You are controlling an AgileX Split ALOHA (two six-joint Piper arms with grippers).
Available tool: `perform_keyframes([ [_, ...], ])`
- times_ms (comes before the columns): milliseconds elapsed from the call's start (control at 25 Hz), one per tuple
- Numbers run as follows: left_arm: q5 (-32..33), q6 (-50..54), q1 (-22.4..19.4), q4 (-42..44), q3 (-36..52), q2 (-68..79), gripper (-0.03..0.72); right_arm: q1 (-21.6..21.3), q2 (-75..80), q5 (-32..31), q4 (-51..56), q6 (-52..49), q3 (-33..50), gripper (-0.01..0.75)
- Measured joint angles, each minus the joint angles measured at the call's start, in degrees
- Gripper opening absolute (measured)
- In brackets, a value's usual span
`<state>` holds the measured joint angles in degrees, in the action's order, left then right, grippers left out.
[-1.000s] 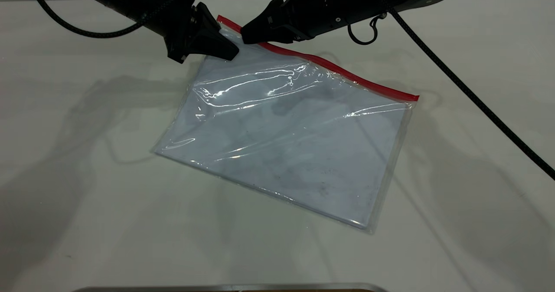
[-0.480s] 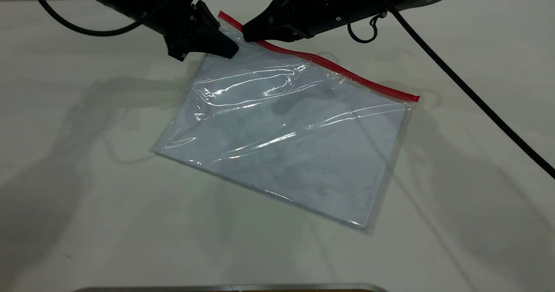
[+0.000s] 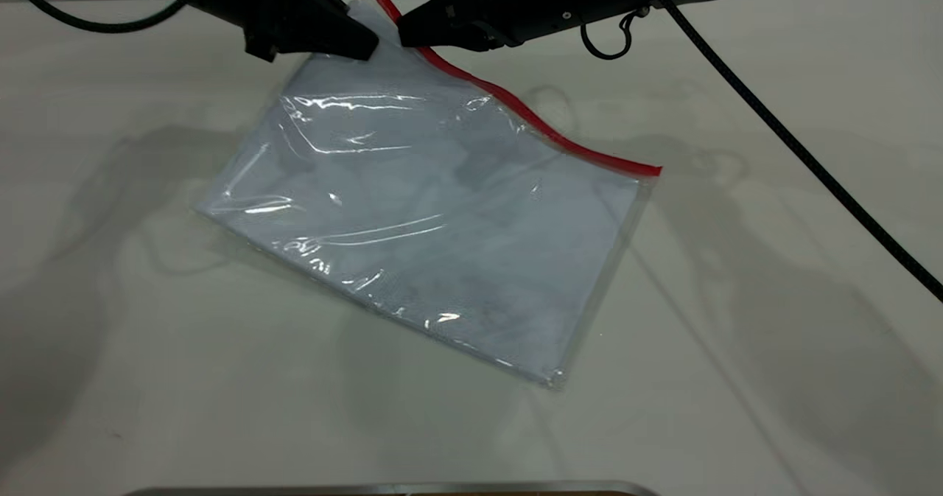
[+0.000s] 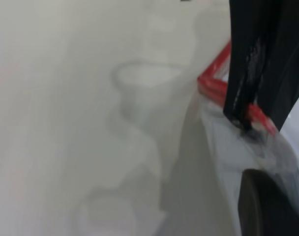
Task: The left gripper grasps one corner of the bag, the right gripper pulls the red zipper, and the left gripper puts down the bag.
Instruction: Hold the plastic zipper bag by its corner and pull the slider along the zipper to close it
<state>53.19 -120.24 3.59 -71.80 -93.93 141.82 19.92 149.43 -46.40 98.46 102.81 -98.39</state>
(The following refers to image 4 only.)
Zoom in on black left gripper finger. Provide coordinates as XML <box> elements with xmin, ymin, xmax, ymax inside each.
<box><xmin>239</xmin><ymin>169</ymin><xmax>299</xmax><ymax>236</ymax></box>

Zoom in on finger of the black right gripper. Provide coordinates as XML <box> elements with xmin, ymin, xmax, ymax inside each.
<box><xmin>222</xmin><ymin>0</ymin><xmax>272</xmax><ymax>131</ymax></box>
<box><xmin>255</xmin><ymin>0</ymin><xmax>299</xmax><ymax>131</ymax></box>

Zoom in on clear plastic red-zipper bag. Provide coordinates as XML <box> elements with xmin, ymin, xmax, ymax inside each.
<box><xmin>180</xmin><ymin>40</ymin><xmax>299</xmax><ymax>236</ymax></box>

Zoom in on white paper sheet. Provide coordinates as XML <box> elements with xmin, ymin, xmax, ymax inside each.
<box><xmin>203</xmin><ymin>108</ymin><xmax>299</xmax><ymax>236</ymax></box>

